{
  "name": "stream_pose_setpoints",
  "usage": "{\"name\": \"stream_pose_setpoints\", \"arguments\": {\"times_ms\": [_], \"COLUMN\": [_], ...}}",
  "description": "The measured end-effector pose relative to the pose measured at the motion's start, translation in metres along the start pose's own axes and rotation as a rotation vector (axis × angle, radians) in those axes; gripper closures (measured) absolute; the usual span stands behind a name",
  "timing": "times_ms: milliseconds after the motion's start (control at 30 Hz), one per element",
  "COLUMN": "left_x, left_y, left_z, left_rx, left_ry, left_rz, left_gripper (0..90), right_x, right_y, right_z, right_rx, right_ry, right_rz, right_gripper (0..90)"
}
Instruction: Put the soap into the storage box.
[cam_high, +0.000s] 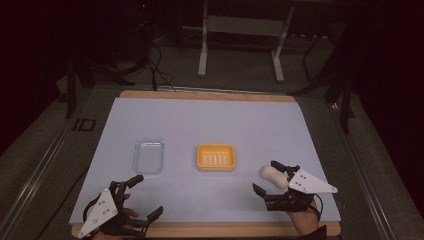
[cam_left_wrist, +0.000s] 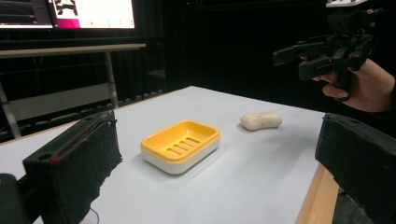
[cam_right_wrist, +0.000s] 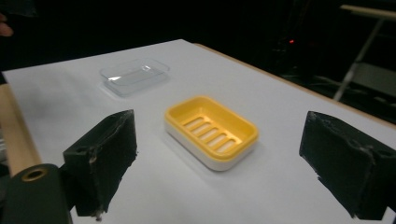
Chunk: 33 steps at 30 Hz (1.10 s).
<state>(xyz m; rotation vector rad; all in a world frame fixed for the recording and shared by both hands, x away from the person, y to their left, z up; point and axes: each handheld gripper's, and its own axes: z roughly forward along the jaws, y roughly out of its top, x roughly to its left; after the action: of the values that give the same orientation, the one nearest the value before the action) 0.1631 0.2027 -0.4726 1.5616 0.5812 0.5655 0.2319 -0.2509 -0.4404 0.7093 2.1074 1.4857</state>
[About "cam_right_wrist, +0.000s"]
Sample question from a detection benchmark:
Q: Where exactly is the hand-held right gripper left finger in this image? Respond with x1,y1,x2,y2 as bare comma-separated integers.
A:
63,109,138,222

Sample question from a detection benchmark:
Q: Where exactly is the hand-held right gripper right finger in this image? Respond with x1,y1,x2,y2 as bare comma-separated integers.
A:
299,110,396,221

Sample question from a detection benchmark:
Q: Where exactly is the yellow and white soap dish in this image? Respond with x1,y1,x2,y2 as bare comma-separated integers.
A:
163,95,260,172

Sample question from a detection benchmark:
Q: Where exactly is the clear plastic soap dish lid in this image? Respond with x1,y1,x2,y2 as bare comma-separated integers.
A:
99,58,171,97

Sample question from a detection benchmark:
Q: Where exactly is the white table cover sheet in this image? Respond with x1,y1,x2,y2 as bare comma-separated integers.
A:
1,38,396,224

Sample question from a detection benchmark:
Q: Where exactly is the dark equipment with red light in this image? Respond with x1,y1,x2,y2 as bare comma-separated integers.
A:
270,29,314,78

